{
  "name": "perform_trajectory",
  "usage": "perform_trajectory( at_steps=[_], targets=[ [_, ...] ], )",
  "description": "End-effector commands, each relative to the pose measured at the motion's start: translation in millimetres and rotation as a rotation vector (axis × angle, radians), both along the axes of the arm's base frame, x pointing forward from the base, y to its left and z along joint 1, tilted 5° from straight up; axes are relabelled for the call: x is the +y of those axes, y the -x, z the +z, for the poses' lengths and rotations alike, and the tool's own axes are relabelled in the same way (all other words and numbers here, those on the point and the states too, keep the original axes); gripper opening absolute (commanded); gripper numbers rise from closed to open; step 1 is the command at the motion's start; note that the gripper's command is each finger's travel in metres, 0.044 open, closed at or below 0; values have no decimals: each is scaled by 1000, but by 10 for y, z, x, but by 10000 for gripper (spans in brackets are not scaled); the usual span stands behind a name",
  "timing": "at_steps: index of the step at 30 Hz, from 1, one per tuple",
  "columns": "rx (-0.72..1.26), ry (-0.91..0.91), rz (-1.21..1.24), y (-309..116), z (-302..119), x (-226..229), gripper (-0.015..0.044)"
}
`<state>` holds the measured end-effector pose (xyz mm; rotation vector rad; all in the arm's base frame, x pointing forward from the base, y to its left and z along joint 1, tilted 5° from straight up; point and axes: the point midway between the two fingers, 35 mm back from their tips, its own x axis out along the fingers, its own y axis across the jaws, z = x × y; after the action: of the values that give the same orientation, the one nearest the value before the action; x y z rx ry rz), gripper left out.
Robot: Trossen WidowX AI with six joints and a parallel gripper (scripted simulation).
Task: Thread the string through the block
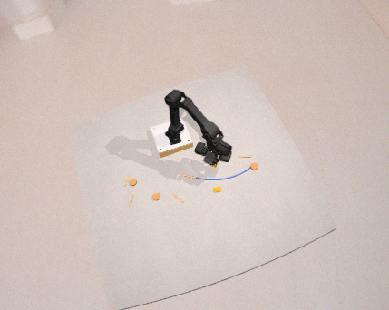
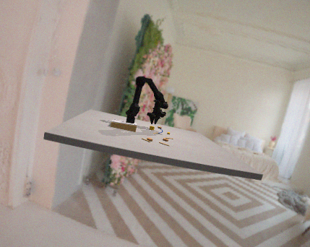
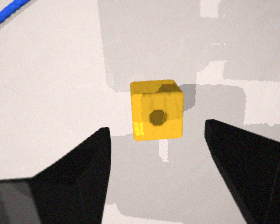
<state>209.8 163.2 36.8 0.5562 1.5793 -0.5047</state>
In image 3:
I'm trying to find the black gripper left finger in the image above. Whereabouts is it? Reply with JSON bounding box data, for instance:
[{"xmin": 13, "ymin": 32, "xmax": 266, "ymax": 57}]
[{"xmin": 0, "ymin": 127, "xmax": 111, "ymax": 224}]

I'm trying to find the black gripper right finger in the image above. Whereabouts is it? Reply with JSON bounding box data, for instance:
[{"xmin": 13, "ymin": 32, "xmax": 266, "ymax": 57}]
[{"xmin": 204, "ymin": 119, "xmax": 280, "ymax": 224}]

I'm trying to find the yellow block with round hole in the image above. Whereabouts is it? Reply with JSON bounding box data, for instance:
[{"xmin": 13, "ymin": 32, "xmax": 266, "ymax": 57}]
[{"xmin": 130, "ymin": 79, "xmax": 184, "ymax": 141}]

